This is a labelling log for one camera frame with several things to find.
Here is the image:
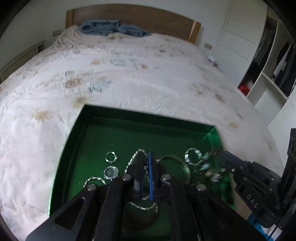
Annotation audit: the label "white wardrobe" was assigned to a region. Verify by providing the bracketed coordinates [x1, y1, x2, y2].
[212, 0, 296, 140]

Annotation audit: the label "wall socket plate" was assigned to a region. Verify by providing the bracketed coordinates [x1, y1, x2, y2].
[52, 30, 62, 37]
[204, 43, 213, 50]

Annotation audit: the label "blue folded blanket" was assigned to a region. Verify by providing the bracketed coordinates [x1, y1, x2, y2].
[80, 19, 151, 37]

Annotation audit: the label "twisted silver bangle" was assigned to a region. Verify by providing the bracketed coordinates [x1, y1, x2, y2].
[83, 176, 107, 188]

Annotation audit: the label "small item on nightstand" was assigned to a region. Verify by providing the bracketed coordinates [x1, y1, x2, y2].
[207, 56, 215, 63]

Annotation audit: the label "red object on shelf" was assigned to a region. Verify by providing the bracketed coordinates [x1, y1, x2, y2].
[238, 84, 250, 96]

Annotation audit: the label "small silver ring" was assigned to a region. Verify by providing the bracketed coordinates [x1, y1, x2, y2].
[105, 151, 119, 163]

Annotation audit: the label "wall socket plate left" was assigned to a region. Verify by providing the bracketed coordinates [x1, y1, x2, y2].
[52, 30, 62, 37]

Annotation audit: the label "silver chain necklace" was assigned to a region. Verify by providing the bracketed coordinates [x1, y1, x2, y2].
[124, 148, 159, 212]

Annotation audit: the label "thin silver bangle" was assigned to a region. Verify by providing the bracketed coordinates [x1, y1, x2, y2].
[157, 155, 191, 184]

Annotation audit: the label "hanging clothes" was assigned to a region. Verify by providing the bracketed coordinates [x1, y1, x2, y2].
[247, 22, 295, 102]

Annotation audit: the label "wall socket plate right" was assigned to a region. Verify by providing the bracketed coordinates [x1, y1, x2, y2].
[204, 43, 213, 50]

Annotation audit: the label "floral bed quilt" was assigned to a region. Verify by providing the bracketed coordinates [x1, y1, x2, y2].
[1, 26, 284, 240]

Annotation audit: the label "clear crystal ring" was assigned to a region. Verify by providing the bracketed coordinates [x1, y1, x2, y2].
[184, 147, 202, 166]

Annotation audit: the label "brown bead bracelet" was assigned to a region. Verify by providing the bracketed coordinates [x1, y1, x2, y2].
[191, 150, 226, 183]

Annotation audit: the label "green shallow tray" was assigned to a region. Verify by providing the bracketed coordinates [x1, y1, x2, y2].
[48, 104, 236, 239]

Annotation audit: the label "wooden headboard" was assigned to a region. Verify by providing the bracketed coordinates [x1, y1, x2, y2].
[65, 4, 201, 44]

